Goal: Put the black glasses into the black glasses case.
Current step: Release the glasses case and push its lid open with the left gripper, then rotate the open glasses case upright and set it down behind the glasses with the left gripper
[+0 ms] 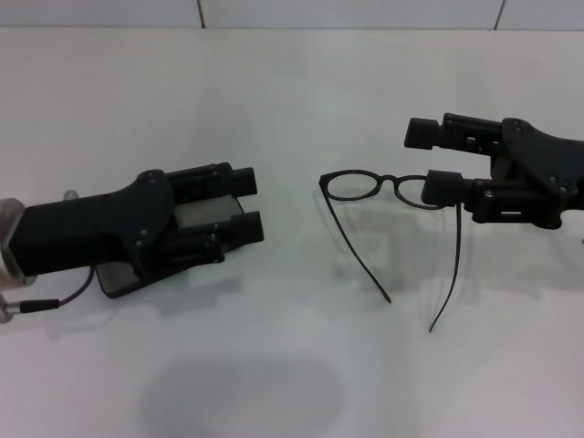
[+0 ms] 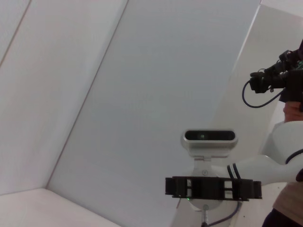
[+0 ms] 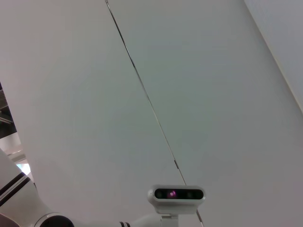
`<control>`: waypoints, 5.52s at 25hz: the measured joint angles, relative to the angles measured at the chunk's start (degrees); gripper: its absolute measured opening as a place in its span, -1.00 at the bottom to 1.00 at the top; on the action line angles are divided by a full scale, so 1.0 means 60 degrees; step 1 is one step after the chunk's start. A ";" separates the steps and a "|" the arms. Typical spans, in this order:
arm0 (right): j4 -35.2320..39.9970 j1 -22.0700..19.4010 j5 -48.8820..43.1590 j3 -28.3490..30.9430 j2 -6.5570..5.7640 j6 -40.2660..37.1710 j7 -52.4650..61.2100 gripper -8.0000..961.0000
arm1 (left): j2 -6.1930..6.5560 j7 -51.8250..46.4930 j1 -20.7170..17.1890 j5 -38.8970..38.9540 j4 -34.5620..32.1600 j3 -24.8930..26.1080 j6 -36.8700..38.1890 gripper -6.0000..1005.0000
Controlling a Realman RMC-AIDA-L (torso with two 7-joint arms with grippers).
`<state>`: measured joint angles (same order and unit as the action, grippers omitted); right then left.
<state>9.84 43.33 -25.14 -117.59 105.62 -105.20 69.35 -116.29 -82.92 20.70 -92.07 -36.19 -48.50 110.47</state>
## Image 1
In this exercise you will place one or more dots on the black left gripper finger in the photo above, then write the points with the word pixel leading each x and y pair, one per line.
pixel 244 228
pixel 242 181

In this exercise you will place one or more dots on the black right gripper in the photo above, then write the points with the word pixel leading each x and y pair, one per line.
pixel 556 164

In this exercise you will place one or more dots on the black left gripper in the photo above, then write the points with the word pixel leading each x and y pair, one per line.
pixel 82 223

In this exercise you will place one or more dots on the black glasses case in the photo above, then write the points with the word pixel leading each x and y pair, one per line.
pixel 205 214

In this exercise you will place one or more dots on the black thin-framed glasses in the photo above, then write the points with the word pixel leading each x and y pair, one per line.
pixel 324 181

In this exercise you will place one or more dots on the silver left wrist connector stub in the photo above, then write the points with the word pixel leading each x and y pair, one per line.
pixel 70 195

